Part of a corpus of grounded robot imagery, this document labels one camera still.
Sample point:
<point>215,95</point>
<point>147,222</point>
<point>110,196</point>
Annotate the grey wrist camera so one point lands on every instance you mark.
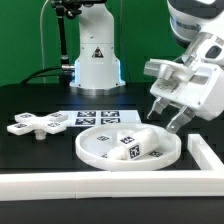
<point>167,70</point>

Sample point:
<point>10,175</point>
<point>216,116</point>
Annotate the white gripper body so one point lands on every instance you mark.
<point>203,93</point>

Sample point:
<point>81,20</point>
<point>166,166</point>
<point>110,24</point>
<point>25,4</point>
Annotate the white cross-shaped table base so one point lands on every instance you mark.
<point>27,122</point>

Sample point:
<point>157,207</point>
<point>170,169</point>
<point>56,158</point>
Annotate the white round table top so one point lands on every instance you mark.
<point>93,144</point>

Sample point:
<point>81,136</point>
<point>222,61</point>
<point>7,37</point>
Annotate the white marker sheet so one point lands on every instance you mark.
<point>90,118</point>

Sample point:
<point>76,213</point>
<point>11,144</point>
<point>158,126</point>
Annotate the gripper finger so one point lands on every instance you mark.
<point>184,116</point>
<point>158,106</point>

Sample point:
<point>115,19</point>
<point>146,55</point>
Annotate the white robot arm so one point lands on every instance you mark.
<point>197,24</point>

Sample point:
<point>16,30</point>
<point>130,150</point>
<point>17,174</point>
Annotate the white L-shaped fence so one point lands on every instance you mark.
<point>207,180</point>

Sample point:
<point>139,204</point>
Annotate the black camera stand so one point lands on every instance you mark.
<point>70,9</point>

